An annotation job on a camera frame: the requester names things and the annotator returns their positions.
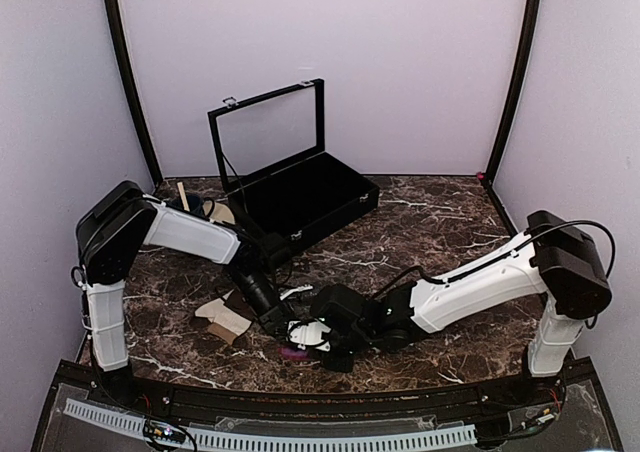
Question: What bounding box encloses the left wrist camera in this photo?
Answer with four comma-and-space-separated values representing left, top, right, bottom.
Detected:
279, 284, 314, 301

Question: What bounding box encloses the dark blue mug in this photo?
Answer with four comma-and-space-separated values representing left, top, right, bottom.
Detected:
168, 194, 210, 218

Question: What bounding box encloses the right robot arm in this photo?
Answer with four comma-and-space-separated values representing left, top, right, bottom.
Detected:
289, 210, 613, 406

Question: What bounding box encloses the white cable duct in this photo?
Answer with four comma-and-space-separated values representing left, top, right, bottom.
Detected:
63, 399, 477, 451

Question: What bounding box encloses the black display box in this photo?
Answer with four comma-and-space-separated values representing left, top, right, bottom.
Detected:
207, 78, 379, 267

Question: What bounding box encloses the magenta purple sock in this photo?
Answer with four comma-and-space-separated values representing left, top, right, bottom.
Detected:
278, 346, 310, 362

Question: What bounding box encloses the black frame post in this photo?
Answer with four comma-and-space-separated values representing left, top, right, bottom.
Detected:
103, 0, 164, 187
484, 0, 541, 183

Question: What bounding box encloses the cream brown sock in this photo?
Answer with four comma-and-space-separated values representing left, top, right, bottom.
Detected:
195, 291, 256, 345

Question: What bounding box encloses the beige ceramic saucer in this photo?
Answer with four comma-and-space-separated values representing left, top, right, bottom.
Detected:
203, 199, 236, 225

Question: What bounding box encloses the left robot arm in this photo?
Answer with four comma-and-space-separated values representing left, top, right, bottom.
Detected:
75, 181, 294, 408

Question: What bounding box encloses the green circuit board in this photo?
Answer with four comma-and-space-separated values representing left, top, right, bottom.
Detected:
143, 421, 186, 444

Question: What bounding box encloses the right black frame post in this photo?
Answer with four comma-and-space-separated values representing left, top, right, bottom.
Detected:
484, 0, 541, 183

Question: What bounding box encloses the wooden stir stick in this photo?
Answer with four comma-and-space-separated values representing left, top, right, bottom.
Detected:
177, 181, 190, 212

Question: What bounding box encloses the black front rail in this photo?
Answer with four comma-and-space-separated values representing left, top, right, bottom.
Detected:
49, 359, 566, 428

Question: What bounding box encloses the left black frame post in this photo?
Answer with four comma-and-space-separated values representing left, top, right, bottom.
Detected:
103, 0, 164, 187

